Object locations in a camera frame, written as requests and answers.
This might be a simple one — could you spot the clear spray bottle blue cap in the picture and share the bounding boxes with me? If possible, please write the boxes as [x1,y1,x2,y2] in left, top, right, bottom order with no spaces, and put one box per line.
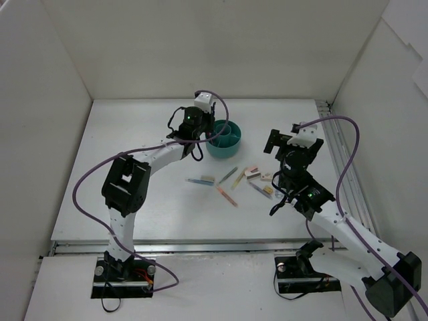
[275,189,284,199]

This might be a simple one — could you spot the grey green pen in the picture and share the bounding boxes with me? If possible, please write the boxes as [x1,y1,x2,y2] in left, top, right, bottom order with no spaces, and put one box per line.
[218,167,238,184]

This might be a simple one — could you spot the light blue pen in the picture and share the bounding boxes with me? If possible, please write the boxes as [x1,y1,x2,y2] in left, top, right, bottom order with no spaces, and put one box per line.
[185,178,215,186]

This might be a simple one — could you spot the yellow highlighter pen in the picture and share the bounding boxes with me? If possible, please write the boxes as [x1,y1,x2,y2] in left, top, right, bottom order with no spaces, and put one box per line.
[231,167,247,191]

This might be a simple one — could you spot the orange pen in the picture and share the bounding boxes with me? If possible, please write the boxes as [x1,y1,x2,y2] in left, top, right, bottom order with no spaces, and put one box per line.
[216,185,238,207]

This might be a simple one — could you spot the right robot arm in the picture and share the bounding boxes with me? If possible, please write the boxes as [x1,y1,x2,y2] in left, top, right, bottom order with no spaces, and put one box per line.
[263,128,422,318]

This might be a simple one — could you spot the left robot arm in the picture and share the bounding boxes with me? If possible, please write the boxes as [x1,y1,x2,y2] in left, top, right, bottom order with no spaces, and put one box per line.
[102,105,215,281]

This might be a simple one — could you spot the teal round organizer container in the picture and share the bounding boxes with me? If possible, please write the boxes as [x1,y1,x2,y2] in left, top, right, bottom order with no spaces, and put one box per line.
[205,120,241,159]

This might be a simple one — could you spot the small white eraser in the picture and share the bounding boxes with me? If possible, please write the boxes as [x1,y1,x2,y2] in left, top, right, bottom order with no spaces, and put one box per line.
[261,173,273,182]

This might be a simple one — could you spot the small yellow staple box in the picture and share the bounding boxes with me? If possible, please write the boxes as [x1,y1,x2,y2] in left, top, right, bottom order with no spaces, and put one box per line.
[263,186,273,195]

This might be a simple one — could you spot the pink white stapler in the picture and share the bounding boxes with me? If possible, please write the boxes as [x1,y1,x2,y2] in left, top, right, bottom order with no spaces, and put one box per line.
[244,166,261,181]

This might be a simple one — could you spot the purple pen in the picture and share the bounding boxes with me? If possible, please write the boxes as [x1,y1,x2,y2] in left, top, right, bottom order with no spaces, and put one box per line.
[248,182,272,199]

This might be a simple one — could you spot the beige eraser block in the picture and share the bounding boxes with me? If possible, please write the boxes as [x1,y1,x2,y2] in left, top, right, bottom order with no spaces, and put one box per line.
[201,175,215,183]

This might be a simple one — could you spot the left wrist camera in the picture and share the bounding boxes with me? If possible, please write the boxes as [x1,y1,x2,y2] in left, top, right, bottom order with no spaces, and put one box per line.
[193,92,213,114]

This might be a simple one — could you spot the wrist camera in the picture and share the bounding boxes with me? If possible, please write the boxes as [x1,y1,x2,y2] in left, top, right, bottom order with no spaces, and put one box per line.
[287,124,318,148]
[193,92,213,114]

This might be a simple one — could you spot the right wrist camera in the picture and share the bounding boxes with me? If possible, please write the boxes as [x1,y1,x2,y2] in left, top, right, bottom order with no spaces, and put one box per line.
[287,124,318,148]

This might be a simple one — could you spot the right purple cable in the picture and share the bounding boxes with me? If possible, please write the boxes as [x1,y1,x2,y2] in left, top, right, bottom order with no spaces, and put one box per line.
[294,115,428,321]

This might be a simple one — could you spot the aluminium rail right side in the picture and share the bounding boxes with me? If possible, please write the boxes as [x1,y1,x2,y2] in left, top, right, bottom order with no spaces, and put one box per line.
[322,117,378,235]

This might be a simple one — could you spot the aluminium rail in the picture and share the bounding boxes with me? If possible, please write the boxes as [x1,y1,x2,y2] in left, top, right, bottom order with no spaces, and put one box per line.
[322,117,378,235]
[49,239,345,255]

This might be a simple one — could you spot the aluminium rail front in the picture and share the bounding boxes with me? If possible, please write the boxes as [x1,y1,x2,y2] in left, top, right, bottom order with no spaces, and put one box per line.
[49,239,345,255]

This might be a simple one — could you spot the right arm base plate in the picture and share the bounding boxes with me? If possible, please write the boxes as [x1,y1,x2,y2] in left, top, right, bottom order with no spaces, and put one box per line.
[274,256,342,301]

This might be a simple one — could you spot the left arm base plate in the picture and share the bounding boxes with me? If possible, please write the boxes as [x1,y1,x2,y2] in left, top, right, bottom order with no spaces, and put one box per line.
[90,259,154,299]

